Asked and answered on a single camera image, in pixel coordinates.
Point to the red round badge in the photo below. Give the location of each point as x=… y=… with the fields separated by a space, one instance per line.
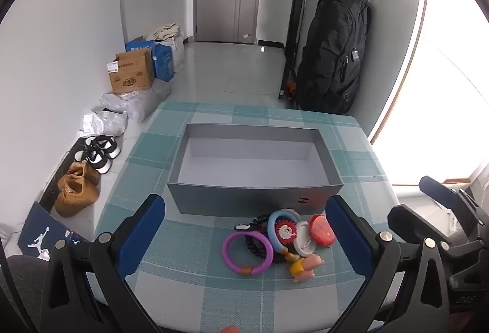
x=321 y=230

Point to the brown cardboard box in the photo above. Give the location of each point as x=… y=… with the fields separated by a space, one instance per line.
x=131 y=73

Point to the small white parcel bag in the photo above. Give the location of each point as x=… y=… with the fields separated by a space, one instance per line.
x=105 y=123

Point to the teal checked tablecloth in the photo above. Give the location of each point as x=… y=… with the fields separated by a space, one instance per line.
x=183 y=252

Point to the red white flower clip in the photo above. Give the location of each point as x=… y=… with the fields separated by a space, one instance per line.
x=285 y=232

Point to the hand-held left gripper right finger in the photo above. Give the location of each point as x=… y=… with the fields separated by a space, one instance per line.
x=349 y=237

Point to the black backpack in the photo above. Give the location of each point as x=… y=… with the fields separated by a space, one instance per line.
x=332 y=58

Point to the white round badge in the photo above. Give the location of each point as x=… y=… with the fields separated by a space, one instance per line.
x=305 y=241

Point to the black metal rack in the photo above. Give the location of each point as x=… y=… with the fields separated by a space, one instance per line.
x=296 y=12

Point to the pink pig toy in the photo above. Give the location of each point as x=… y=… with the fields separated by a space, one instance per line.
x=305 y=268

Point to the large grey parcel bag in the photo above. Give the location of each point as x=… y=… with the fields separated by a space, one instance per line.
x=141 y=100

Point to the black white sneaker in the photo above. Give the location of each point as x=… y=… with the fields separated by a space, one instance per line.
x=93 y=161
x=105 y=146

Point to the small orange black item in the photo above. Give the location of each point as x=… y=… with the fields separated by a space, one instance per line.
x=292 y=88

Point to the blue cardboard box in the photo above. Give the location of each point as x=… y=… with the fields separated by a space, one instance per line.
x=164 y=60

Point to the grey cardboard box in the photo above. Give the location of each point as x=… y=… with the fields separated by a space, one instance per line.
x=248 y=168

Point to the brown shoe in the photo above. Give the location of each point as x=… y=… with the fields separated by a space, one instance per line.
x=88 y=172
x=74 y=195

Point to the cream cloth bag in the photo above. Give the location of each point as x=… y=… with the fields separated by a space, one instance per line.
x=166 y=31

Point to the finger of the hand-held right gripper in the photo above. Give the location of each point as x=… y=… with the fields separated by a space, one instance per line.
x=412 y=220
x=437 y=189

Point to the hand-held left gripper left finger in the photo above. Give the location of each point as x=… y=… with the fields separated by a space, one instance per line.
x=140 y=237

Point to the small black white charm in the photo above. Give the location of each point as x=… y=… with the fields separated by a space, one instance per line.
x=241 y=227

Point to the white plastic bag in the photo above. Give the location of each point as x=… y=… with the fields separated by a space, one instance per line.
x=178 y=54

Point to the grey fabric seat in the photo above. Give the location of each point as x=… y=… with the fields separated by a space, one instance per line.
x=26 y=287

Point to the dark blue shoe box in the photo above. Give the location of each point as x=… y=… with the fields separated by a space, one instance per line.
x=42 y=230

